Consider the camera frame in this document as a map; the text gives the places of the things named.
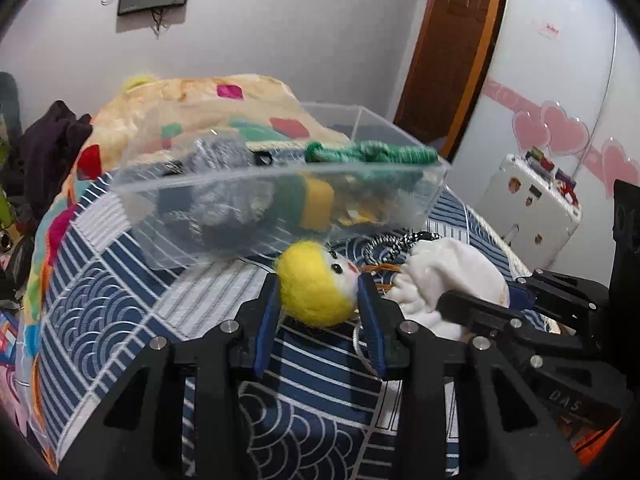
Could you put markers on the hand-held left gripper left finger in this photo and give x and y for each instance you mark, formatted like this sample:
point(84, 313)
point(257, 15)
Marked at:
point(265, 322)

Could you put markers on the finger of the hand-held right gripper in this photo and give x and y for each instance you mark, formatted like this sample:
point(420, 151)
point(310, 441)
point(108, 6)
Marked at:
point(520, 292)
point(475, 312)

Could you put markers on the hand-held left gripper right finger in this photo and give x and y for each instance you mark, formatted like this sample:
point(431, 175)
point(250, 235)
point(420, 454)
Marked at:
point(374, 332)

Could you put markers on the yellow felt doll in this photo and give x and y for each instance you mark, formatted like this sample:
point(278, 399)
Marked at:
point(305, 285)

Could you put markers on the clear plastic box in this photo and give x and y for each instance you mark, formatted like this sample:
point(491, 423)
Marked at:
point(150, 220)

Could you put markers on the white suitcase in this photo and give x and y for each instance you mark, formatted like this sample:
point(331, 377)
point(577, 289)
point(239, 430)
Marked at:
point(530, 220)

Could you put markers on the yellow and green felt piece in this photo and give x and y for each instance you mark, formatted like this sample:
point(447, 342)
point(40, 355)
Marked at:
point(317, 205)

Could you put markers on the blue patterned bed sheet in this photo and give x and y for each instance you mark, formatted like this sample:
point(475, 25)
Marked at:
point(100, 300)

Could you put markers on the grey yarn bundle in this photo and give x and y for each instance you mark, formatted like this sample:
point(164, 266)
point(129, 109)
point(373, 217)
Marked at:
point(220, 155)

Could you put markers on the brown wooden door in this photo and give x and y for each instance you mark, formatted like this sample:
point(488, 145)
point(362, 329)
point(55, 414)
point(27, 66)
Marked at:
point(450, 60)

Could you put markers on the colourful plush blanket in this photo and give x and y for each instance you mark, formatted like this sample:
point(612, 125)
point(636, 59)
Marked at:
point(165, 100)

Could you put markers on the dark clothing pile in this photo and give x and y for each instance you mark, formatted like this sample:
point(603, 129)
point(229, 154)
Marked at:
point(45, 150)

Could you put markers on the pink heart wall sticker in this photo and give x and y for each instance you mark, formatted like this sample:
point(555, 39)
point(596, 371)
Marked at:
point(620, 170)
point(555, 127)

